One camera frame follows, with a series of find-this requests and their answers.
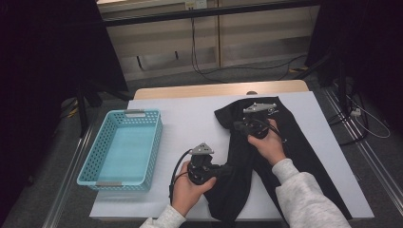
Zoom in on blue perforated plastic basket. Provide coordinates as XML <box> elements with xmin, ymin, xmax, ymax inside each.
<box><xmin>76</xmin><ymin>108</ymin><xmax>163</xmax><ymax>193</ymax></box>

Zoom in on black tripod stand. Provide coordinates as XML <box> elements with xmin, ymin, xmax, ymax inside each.
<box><xmin>291</xmin><ymin>51</ymin><xmax>350</xmax><ymax>110</ymax></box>
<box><xmin>75</xmin><ymin>80</ymin><xmax>134</xmax><ymax>139</ymax></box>

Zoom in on white floor cable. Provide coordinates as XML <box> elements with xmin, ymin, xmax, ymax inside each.
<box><xmin>345</xmin><ymin>94</ymin><xmax>392</xmax><ymax>140</ymax></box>

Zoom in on beige wooden cabinet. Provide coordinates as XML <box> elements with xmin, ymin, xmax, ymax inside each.
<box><xmin>96</xmin><ymin>0</ymin><xmax>321</xmax><ymax>82</ymax></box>

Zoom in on black floor cable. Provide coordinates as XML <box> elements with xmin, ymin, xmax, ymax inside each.
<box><xmin>327</xmin><ymin>91</ymin><xmax>370</xmax><ymax>146</ymax></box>

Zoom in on person's right hand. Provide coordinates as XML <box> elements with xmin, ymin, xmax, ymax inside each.
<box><xmin>246</xmin><ymin>118</ymin><xmax>288</xmax><ymax>167</ymax></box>

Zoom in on white wall socket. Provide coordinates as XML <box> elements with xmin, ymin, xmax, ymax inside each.
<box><xmin>184</xmin><ymin>0</ymin><xmax>208</xmax><ymax>10</ymax></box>

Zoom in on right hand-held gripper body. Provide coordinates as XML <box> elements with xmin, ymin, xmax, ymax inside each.
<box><xmin>234</xmin><ymin>102</ymin><xmax>278</xmax><ymax>141</ymax></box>

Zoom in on black shorts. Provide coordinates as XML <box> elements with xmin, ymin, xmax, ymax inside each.
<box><xmin>203</xmin><ymin>96</ymin><xmax>353</xmax><ymax>226</ymax></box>

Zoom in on left hand-held gripper black cable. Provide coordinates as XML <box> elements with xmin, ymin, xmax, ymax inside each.
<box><xmin>168</xmin><ymin>148</ymin><xmax>194</xmax><ymax>205</ymax></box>

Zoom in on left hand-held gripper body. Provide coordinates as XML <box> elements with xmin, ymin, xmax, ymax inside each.
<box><xmin>186</xmin><ymin>142</ymin><xmax>222</xmax><ymax>186</ymax></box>

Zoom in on right hand-held gripper black cable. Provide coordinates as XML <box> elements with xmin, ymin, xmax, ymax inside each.
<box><xmin>259</xmin><ymin>118</ymin><xmax>288</xmax><ymax>143</ymax></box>

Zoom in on person's left hand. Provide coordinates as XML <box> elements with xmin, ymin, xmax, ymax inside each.
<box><xmin>170</xmin><ymin>161</ymin><xmax>218</xmax><ymax>218</ymax></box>

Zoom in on metal floor rail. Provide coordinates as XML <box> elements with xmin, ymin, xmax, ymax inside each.
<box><xmin>42</xmin><ymin>126</ymin><xmax>93</xmax><ymax>228</ymax></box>
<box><xmin>322</xmin><ymin>86</ymin><xmax>403</xmax><ymax>207</ymax></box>

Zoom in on hand-held gripper black cable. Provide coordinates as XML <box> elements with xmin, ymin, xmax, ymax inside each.
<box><xmin>259</xmin><ymin>118</ymin><xmax>288</xmax><ymax>143</ymax></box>
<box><xmin>168</xmin><ymin>148</ymin><xmax>194</xmax><ymax>205</ymax></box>

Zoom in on black curtain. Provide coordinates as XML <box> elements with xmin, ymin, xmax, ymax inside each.
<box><xmin>305</xmin><ymin>0</ymin><xmax>403</xmax><ymax>134</ymax></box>
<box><xmin>0</xmin><ymin>0</ymin><xmax>129</xmax><ymax>222</ymax></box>

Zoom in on black power cable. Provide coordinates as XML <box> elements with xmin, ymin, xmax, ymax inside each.
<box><xmin>189</xmin><ymin>8</ymin><xmax>308</xmax><ymax>84</ymax></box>

